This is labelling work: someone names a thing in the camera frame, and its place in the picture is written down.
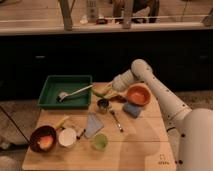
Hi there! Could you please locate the white ribbed gripper body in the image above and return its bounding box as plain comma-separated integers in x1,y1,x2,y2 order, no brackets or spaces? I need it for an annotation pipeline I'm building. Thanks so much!
112,70,137,92

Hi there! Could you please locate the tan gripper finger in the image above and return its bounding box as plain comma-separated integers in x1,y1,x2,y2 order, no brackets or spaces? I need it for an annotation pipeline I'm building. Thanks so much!
92,83,112,98
104,91,118,100

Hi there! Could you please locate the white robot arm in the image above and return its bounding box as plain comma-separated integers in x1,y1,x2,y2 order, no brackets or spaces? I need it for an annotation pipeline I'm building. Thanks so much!
93,59,213,171

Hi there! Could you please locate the small metal cup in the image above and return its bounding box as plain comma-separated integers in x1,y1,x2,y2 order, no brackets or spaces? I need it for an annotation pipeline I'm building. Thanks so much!
97,99,109,114

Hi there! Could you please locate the green plastic cup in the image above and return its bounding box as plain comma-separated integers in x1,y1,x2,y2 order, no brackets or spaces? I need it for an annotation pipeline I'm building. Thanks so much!
92,134,108,150

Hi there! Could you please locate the white cup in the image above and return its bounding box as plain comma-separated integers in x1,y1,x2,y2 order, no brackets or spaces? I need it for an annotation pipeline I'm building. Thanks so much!
58,128,77,148

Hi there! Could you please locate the orange bowl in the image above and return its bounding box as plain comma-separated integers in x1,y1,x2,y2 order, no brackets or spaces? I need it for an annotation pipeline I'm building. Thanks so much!
126,86,151,106

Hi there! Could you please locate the blue sponge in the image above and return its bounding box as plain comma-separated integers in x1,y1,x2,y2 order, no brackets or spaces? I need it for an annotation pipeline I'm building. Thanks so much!
123,102,141,118

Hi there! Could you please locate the metal spoon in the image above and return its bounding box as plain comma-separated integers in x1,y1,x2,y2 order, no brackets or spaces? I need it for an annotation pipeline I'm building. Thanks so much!
109,110,124,132

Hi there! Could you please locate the light blue cloth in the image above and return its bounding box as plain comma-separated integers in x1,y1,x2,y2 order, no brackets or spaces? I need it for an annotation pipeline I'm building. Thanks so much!
84,113,104,138

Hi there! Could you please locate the green plastic tray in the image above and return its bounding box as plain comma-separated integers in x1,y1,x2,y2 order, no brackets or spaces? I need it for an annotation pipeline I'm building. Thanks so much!
38,75,92,110

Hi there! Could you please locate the black marker pen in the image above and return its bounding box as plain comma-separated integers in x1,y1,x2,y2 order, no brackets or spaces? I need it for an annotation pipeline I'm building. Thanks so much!
77,129,86,140

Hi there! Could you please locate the dark brown bowl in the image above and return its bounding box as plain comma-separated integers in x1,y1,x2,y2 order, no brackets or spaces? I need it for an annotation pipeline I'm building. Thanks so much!
29,125,57,153

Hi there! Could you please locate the orange peach fruit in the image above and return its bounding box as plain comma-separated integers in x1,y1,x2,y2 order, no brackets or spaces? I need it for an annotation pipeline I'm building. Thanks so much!
38,135,53,150

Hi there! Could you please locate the dish brush with white handle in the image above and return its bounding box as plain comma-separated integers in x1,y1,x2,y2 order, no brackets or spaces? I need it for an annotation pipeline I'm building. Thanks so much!
56,84,95,103

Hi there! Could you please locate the yellow handled utensil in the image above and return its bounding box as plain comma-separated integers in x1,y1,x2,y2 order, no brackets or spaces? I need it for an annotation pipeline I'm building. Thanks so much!
54,116,69,130

